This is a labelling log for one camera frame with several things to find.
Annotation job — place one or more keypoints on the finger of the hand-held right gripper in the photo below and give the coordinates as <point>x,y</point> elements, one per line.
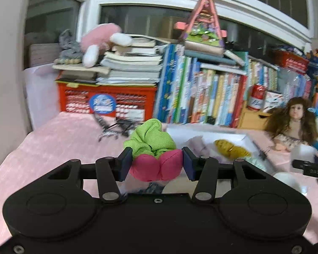
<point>298,164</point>

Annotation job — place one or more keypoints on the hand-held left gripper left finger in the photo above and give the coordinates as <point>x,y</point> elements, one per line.
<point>126,164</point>

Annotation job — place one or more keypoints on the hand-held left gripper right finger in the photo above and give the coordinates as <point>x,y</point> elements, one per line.
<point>189,164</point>

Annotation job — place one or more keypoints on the white foam block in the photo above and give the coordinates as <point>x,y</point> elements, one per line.
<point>303,152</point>

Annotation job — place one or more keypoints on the lavender towel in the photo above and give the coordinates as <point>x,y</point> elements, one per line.
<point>198,145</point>

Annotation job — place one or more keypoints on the green and pink soft toy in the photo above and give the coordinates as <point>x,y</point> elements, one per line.
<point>151,140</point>

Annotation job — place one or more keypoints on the green plaid floral cloth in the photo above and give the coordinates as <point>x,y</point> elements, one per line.
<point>255,162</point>

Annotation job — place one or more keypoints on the grey and white cardboard box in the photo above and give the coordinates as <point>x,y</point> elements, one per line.
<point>228,137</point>

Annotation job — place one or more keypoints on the gold sequined pouch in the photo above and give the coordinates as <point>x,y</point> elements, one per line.
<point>235,150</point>

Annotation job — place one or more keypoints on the large paper cup blue drawing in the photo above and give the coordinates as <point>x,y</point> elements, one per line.
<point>286,180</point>

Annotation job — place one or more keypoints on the miniature black bicycle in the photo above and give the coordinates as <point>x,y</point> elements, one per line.
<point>122,124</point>

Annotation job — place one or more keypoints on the doll with brown hair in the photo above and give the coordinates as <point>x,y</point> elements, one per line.
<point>296,111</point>

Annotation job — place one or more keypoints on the blue hair clip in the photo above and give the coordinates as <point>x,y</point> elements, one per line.
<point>311,109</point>

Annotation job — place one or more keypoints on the wooden drawer box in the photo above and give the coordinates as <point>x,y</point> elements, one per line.
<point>251,119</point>

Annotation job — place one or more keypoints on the row of upright books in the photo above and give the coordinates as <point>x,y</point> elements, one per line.
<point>201,98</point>

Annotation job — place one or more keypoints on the white printed carton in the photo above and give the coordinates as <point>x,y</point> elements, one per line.
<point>274,100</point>

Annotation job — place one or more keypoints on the pink tablecloth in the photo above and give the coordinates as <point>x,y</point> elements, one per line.
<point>55,143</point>

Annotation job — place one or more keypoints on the red beer can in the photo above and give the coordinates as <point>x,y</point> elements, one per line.
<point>256,98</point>

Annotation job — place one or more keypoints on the red plastic crate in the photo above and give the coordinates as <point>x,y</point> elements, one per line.
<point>76,98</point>

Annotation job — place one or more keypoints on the clear plastic bag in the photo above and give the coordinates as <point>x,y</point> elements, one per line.
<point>290,80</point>

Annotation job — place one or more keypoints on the stack of worn paperbacks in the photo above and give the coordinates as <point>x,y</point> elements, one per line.
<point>132,66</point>

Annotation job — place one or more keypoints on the red printed box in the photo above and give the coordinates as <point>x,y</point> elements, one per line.
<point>291,60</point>

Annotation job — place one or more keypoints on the pale white panel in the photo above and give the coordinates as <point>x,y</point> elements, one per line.
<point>39,98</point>

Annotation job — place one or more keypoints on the flat notebooks pile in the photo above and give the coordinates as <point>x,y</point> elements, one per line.
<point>214,58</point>

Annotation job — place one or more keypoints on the grey knitted toy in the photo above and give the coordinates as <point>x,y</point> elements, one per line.
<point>69,47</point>

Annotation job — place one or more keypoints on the pink plush toy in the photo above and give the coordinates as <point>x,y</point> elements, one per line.
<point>95,37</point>

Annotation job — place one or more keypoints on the pink triangular toy house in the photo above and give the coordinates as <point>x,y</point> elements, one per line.
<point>204,29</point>

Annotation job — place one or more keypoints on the grey storage box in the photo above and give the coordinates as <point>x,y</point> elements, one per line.
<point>42,55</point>

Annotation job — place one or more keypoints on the white window frame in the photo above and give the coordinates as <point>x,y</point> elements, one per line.
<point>159,0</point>

